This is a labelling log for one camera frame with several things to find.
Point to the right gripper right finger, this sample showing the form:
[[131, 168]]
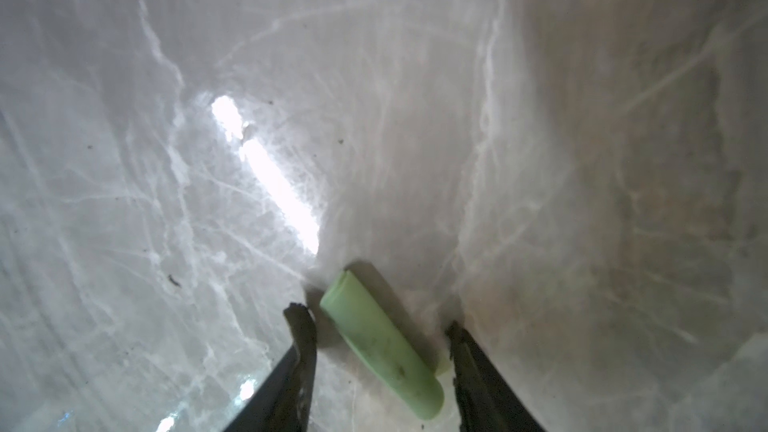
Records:
[[485, 400]]

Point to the green pen cap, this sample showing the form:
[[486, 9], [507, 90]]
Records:
[[381, 346]]

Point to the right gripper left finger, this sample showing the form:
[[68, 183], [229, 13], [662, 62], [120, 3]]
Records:
[[283, 401]]

